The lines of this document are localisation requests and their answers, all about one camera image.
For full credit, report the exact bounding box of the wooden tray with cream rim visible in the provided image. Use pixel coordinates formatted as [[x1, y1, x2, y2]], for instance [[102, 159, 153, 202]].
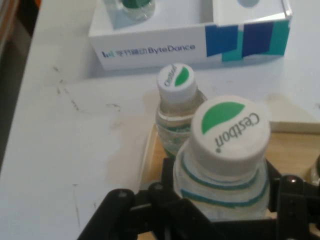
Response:
[[138, 119, 320, 213]]

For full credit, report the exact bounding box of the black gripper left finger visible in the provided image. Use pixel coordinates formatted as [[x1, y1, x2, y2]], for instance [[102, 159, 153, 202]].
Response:
[[76, 157, 226, 240]]

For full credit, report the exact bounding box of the white and blue cardboard box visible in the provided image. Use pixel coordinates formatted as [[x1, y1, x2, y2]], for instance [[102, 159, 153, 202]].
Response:
[[87, 0, 293, 71]]

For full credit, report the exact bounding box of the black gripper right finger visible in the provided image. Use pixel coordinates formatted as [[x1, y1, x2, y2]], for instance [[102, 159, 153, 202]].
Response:
[[262, 158, 320, 240]]

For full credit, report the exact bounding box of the green label water bottle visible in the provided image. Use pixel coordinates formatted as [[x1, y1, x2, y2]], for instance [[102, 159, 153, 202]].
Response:
[[101, 0, 156, 21], [172, 95, 273, 222], [153, 62, 208, 160]]

